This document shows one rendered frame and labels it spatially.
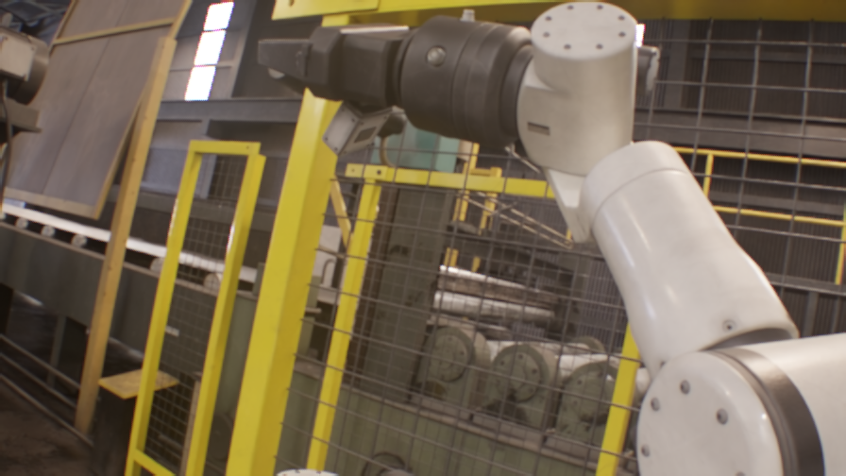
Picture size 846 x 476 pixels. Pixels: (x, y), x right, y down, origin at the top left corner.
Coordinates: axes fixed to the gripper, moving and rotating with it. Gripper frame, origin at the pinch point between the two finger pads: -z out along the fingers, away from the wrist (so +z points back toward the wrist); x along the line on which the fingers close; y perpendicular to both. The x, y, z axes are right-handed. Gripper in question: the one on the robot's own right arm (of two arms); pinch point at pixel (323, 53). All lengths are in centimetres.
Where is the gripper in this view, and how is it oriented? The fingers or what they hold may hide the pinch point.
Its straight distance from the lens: 54.2
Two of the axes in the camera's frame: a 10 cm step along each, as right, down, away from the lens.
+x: 5.3, -3.0, 7.9
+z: 8.4, 2.9, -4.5
